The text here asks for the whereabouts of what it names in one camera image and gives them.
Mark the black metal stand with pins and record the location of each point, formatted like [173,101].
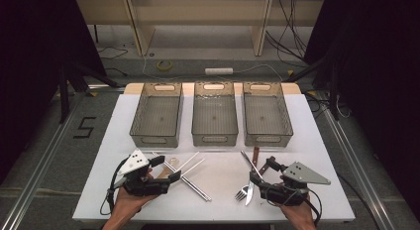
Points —
[333,91]
[64,91]

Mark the person's right hand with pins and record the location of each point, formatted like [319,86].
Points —
[302,216]

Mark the aluminium floor rail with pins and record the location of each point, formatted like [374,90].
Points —
[356,164]
[43,157]

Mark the metal chopstick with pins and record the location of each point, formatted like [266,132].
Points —
[166,166]
[194,187]

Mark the smoky clear plastic bin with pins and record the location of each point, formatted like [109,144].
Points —
[158,116]
[265,116]
[214,117]

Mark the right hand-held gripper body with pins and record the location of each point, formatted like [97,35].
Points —
[305,175]

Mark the beige wooden desk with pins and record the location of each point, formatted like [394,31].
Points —
[198,12]

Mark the person's left hand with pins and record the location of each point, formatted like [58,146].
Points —
[125,203]

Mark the white power strip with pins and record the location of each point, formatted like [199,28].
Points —
[218,71]

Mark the black curtain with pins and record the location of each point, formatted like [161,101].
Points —
[33,74]
[379,74]

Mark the yellow tape roll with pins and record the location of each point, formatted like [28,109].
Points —
[159,65]

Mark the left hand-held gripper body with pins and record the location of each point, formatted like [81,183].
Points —
[145,187]

